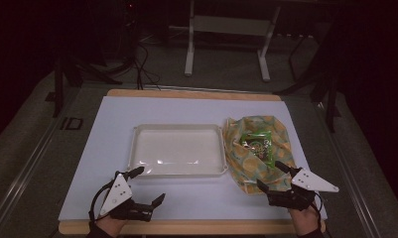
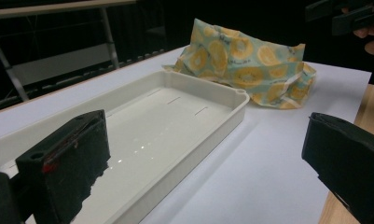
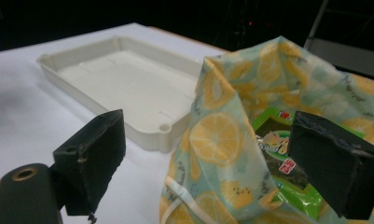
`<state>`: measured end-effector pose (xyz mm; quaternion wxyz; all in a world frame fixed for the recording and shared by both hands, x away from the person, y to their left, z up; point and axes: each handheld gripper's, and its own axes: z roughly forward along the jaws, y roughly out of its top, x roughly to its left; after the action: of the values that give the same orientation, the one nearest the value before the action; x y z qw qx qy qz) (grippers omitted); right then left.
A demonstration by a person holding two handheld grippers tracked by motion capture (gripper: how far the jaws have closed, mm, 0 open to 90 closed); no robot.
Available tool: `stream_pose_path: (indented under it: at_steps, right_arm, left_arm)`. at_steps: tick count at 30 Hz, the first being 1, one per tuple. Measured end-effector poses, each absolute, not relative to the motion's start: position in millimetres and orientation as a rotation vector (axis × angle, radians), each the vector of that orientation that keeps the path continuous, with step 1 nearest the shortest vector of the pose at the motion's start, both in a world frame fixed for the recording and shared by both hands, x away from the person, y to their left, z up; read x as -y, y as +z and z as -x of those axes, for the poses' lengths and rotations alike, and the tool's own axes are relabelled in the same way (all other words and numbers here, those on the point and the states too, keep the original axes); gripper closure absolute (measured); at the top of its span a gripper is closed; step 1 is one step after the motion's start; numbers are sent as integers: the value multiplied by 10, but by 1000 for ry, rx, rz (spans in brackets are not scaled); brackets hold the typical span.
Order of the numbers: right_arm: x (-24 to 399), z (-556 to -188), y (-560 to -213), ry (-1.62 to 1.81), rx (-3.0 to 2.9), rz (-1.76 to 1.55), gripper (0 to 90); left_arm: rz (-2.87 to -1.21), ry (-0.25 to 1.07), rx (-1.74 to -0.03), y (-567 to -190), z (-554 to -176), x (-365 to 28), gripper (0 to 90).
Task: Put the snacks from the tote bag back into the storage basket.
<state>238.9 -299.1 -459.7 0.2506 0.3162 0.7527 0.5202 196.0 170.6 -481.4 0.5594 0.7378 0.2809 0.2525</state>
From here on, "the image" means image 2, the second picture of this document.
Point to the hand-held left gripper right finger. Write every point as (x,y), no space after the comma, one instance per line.
(349,161)

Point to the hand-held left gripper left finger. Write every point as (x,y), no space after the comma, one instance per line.
(66,174)

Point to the metal frame stand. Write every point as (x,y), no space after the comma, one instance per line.
(51,56)

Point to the white plastic tray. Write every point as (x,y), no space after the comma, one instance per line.
(163,130)

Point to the orange print face mask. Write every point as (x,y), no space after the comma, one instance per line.
(243,68)

